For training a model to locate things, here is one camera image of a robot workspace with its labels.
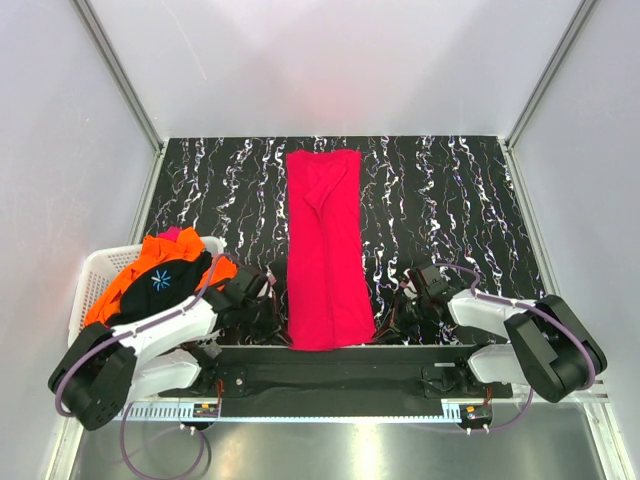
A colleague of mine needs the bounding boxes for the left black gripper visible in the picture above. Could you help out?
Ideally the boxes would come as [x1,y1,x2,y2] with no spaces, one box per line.
[238,294,292,347]

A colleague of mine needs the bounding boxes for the aluminium frame post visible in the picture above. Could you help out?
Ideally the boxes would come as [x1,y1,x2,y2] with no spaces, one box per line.
[504,0,600,150]
[70,0,164,153]

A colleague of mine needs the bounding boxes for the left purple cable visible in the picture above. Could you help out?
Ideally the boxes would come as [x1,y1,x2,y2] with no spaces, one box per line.
[52,252,236,476]

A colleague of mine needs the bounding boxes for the purple cable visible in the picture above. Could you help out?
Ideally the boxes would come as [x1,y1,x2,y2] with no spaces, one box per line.
[429,263,601,435]
[52,252,236,476]

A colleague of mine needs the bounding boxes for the magenta t shirt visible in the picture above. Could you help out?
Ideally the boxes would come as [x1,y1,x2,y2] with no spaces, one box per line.
[286,149,375,351]

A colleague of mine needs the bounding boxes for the white plastic laundry basket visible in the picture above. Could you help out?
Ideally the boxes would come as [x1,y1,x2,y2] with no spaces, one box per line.
[66,235,227,357]

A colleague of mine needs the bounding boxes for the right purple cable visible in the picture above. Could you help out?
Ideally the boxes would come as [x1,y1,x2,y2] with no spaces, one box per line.
[429,263,601,435]

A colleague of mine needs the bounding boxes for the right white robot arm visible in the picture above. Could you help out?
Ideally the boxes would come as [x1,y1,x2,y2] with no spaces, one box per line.
[374,263,608,403]

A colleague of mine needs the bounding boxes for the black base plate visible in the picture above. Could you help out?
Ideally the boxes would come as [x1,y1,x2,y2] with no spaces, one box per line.
[165,346,513,421]

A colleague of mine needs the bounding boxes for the right aluminium frame post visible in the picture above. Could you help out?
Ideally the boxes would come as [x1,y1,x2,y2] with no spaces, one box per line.
[504,0,600,150]

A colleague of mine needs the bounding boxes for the left aluminium frame post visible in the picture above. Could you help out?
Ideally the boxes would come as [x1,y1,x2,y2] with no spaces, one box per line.
[70,0,164,153]

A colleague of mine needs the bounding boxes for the orange t shirt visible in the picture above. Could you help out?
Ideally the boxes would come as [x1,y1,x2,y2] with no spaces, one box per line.
[84,227,238,327]

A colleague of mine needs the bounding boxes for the black t shirt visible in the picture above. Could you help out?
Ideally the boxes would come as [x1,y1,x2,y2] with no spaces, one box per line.
[105,251,212,327]

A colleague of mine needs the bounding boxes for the aluminium rail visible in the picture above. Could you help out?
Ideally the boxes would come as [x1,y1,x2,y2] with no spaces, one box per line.
[64,362,611,424]

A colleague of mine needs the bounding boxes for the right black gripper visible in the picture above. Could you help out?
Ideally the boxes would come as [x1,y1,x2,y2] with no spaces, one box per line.
[372,290,431,343]

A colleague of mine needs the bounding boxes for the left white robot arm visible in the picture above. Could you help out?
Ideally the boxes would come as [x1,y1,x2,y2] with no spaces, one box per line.
[48,267,292,431]

